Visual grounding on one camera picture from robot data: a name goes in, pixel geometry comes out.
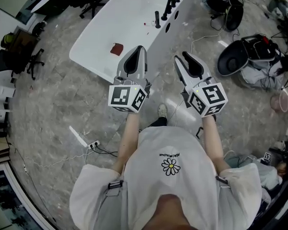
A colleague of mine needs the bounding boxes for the person's white shoe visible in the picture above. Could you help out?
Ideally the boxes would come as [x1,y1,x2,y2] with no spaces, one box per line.
[157,103,169,118]

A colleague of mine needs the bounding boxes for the yellow helmet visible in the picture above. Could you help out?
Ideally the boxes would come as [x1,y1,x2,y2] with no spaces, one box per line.
[2,32,15,44]

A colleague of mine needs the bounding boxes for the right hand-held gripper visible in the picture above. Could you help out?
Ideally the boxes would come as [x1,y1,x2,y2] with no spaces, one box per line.
[174,51,229,117]

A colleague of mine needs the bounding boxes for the black round open case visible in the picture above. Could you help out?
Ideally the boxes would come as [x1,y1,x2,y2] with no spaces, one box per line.
[205,0,245,32]
[216,34,282,78]

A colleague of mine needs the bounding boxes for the person's left forearm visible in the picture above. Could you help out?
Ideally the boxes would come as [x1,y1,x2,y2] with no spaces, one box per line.
[111,111,142,175]

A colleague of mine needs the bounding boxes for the white bathtub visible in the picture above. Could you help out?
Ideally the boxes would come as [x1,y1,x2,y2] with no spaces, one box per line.
[69,0,198,83]

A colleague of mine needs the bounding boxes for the light grey bag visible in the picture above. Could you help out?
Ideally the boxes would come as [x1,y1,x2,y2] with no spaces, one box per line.
[225,155,283,192]

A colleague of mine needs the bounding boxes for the person's right forearm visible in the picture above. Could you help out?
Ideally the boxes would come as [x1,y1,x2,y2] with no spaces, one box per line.
[201,115,231,173]

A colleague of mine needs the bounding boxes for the dark desk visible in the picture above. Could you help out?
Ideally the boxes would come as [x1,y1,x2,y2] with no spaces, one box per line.
[1,28,40,58]

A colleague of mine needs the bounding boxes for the pink basin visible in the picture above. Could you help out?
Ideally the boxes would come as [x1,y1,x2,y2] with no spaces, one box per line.
[269,89,288,113]

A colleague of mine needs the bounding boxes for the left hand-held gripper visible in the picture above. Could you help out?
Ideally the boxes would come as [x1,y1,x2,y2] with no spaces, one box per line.
[108,45,151,114]

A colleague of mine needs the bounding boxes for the white cabinet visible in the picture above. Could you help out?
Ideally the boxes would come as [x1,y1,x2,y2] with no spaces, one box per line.
[0,80,16,122]

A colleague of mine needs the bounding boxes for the white flat bar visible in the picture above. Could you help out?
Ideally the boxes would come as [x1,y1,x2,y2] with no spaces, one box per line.
[69,125,89,148]

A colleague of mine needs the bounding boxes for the black curved faucet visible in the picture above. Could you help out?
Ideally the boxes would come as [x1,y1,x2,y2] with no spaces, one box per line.
[151,0,172,21]

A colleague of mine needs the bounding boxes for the person's black trouser leg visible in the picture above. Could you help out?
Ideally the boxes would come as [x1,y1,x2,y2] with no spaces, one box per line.
[148,116,168,129]

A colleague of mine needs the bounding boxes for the white power strip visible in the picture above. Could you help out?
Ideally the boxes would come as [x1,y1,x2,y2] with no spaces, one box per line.
[87,140,101,150]

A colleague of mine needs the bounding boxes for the white floor cable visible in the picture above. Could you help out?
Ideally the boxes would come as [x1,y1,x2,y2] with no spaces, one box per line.
[23,147,94,173]

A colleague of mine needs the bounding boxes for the red cloth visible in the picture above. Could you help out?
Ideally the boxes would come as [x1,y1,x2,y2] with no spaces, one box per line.
[110,42,124,56]

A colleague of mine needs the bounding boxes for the grey cloth pile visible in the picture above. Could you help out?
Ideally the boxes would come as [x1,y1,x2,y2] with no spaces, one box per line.
[240,63,284,91]

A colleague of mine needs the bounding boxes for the person's white flower shirt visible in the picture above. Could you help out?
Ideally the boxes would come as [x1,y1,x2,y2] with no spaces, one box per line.
[69,125,263,230]

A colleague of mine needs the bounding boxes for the grey shoulder strap buckle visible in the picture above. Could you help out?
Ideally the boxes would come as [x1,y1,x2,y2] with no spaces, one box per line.
[215,175,231,189]
[105,179,124,196]

